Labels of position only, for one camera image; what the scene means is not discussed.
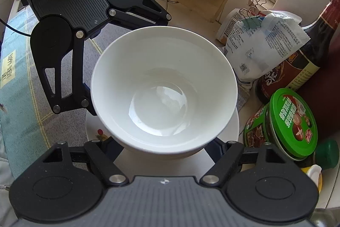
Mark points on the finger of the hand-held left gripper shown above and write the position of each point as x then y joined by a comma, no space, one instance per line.
159,18
79,75

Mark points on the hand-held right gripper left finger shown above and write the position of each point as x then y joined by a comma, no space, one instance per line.
101,152

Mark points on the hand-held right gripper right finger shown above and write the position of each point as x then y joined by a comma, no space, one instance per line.
225,155

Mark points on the grey and teal checked mat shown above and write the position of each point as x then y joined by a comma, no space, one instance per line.
26,99

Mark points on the red print seasoning packet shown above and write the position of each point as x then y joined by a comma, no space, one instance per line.
225,27

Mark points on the green lid sauce jar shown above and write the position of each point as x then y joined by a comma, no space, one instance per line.
289,120

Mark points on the green binder clip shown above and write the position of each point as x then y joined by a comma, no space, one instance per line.
253,22

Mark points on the green cap bottle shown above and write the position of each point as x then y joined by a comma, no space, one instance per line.
328,152

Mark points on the white seasoning packet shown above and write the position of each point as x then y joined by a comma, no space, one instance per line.
265,51

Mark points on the dark soy sauce bottle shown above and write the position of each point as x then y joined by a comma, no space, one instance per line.
300,70

